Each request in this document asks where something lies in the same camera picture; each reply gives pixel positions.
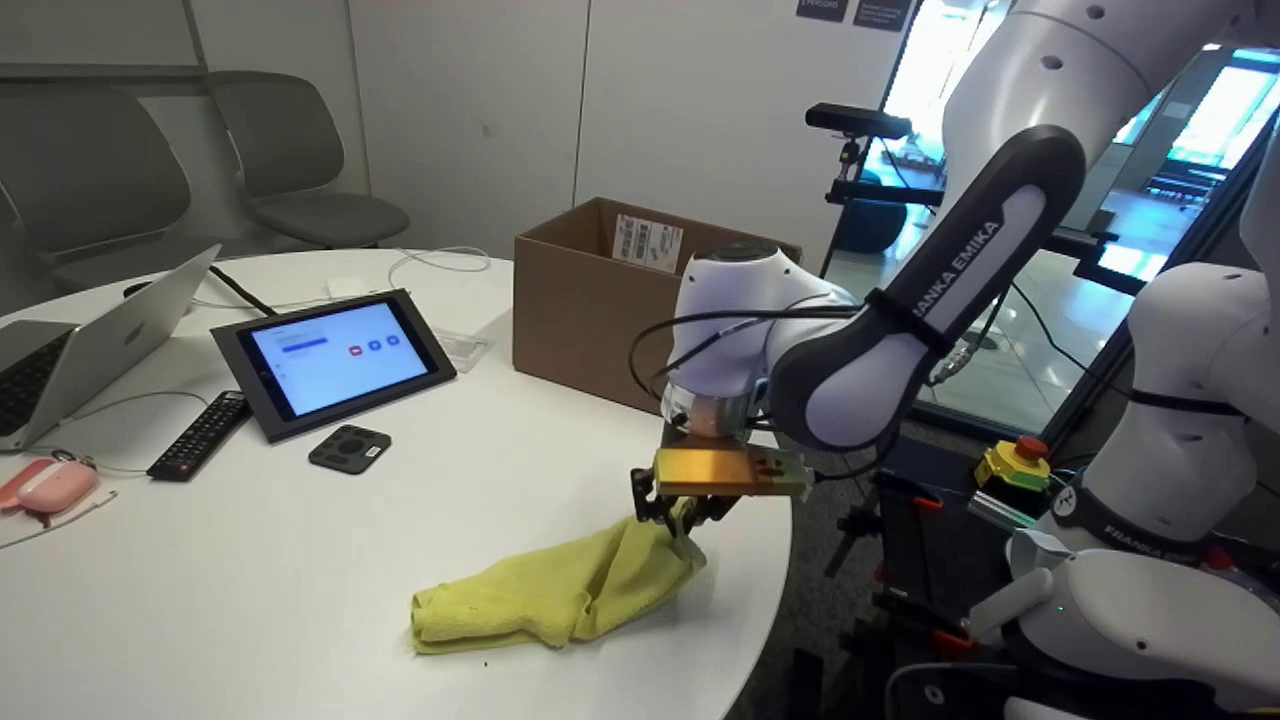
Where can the pink soft case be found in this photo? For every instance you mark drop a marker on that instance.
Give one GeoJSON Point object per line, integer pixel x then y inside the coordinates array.
{"type": "Point", "coordinates": [55, 487]}

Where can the black camera on stand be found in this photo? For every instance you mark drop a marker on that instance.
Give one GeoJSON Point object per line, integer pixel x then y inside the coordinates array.
{"type": "Point", "coordinates": [862, 121]}

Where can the yellow red emergency stop button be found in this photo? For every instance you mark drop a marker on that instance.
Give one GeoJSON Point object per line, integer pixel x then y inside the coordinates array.
{"type": "Point", "coordinates": [1018, 464]}

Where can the small black square puck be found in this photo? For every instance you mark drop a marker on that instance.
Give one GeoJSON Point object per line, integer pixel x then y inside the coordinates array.
{"type": "Point", "coordinates": [351, 450]}

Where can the black tablet with lit screen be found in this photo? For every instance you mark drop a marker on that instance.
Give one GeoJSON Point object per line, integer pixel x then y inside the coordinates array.
{"type": "Point", "coordinates": [335, 363]}

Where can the small grey lounge chair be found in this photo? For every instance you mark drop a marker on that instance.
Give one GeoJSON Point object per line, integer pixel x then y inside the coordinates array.
{"type": "Point", "coordinates": [286, 146]}

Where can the large grey lounge chair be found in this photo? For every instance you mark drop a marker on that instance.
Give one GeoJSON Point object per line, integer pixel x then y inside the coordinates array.
{"type": "Point", "coordinates": [92, 173]}

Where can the brown cardboard box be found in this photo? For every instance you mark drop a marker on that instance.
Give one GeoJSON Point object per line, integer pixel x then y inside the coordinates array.
{"type": "Point", "coordinates": [587, 306]}

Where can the lime green towel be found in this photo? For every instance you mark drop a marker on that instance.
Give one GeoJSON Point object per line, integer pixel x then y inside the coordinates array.
{"type": "Point", "coordinates": [563, 592]}

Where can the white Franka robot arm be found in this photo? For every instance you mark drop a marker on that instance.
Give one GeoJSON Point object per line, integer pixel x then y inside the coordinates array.
{"type": "Point", "coordinates": [934, 282]}

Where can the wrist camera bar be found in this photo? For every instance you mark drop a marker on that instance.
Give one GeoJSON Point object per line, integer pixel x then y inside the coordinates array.
{"type": "Point", "coordinates": [724, 470]}

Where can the silver open laptop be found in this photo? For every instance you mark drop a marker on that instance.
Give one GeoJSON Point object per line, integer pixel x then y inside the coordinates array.
{"type": "Point", "coordinates": [121, 332]}

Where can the black remote control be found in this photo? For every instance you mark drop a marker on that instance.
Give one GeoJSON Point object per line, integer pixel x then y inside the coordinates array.
{"type": "Point", "coordinates": [197, 438]}

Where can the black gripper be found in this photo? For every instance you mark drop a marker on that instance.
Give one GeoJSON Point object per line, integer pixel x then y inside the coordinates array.
{"type": "Point", "coordinates": [715, 426]}

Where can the dark wall plaque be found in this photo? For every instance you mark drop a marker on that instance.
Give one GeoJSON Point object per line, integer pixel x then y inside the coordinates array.
{"type": "Point", "coordinates": [881, 13]}
{"type": "Point", "coordinates": [823, 8]}

